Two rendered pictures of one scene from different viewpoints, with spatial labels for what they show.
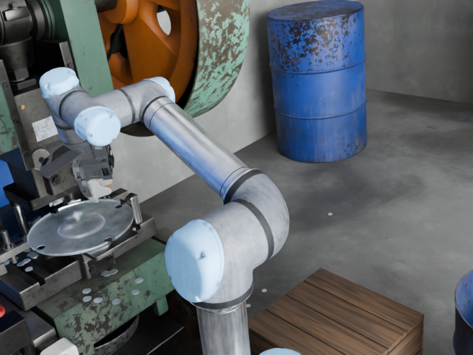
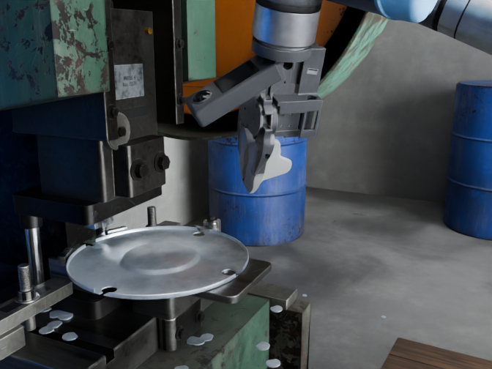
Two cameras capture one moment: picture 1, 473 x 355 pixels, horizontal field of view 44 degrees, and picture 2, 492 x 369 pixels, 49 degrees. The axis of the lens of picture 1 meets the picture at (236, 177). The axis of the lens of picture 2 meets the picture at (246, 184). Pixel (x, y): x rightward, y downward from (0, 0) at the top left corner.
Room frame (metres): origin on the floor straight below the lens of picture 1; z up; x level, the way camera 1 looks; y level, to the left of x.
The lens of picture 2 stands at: (0.58, 0.61, 1.13)
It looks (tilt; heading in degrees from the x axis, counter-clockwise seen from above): 15 degrees down; 339
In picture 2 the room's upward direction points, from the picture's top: straight up
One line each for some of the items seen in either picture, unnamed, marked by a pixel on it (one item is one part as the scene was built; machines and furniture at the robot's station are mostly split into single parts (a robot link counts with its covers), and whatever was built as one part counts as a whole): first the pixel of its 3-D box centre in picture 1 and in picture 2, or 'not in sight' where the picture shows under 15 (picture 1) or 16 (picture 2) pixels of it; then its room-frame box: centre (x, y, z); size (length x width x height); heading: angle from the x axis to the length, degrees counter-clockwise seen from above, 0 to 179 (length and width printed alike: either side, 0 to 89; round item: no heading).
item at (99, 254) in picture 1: (96, 250); (185, 300); (1.37, 0.41, 0.72); 0.25 x 0.14 x 0.14; 43
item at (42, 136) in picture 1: (41, 134); (107, 97); (1.47, 0.50, 1.04); 0.17 x 0.15 x 0.30; 43
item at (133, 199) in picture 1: (134, 208); (211, 240); (1.53, 0.31, 0.75); 0.03 x 0.03 x 0.10; 43
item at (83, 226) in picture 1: (81, 225); (159, 257); (1.41, 0.44, 0.78); 0.29 x 0.29 x 0.01
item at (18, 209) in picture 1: (19, 213); (33, 243); (1.49, 0.63, 0.81); 0.02 x 0.02 x 0.14
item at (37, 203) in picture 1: (49, 189); (92, 200); (1.50, 0.53, 0.86); 0.20 x 0.16 x 0.05; 133
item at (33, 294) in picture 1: (66, 244); (102, 302); (1.50, 0.53, 0.68); 0.45 x 0.30 x 0.06; 133
